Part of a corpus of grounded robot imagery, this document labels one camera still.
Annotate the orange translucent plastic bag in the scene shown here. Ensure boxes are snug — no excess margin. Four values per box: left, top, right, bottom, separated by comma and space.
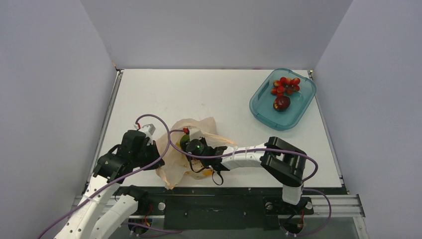
155, 117, 236, 189

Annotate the dark purple fake fruit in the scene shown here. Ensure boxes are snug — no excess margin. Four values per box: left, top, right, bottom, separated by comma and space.
273, 96, 291, 112

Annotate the red fake grape bunch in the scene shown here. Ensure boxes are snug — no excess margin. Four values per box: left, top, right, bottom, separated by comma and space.
270, 77, 301, 97

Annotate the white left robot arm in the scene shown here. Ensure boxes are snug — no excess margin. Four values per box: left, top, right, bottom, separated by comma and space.
55, 124, 164, 239

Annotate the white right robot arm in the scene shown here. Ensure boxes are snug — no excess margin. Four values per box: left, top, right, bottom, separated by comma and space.
179, 135, 307, 213

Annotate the yellow green fake mango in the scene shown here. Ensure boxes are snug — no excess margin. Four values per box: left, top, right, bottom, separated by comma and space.
179, 134, 190, 151

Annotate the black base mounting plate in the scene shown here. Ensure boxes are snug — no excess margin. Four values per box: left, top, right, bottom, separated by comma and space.
128, 187, 346, 230

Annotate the teal plastic tray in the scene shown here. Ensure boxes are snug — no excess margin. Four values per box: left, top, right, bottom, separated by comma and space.
249, 68, 317, 131

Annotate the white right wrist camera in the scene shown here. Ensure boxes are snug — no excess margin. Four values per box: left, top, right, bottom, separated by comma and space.
187, 128, 204, 141

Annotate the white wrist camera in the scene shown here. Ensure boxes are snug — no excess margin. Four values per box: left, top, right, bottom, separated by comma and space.
134, 123, 156, 145
187, 128, 204, 141

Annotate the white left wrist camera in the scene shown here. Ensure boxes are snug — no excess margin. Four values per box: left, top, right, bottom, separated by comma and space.
134, 123, 156, 145

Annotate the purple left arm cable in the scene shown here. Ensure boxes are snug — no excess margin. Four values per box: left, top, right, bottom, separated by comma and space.
37, 114, 184, 239

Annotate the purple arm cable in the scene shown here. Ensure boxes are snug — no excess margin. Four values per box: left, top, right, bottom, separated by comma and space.
169, 128, 332, 238
37, 114, 184, 239

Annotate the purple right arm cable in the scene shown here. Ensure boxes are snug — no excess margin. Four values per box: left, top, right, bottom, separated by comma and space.
169, 128, 332, 238

